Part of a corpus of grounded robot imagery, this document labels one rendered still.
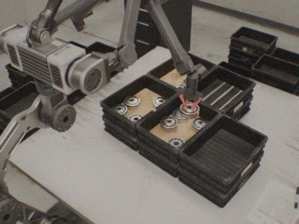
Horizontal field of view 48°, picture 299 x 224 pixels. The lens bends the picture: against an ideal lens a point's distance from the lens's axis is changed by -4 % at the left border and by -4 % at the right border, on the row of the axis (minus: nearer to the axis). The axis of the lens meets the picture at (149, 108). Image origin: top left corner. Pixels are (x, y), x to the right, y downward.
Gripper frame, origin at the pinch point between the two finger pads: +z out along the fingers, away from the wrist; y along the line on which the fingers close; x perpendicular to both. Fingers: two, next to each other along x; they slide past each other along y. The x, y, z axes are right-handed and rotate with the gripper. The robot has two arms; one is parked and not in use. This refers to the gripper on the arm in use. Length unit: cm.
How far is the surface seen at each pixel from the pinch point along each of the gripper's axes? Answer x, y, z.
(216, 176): 18.2, -32.3, 12.9
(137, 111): 1.7, 37.0, 23.3
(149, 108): -5.3, 33.9, 23.0
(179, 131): -1.6, 6.3, 22.7
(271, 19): -325, 104, 89
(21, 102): 30, 145, 59
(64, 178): 59, 37, 37
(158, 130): 5.8, 16.1, 23.0
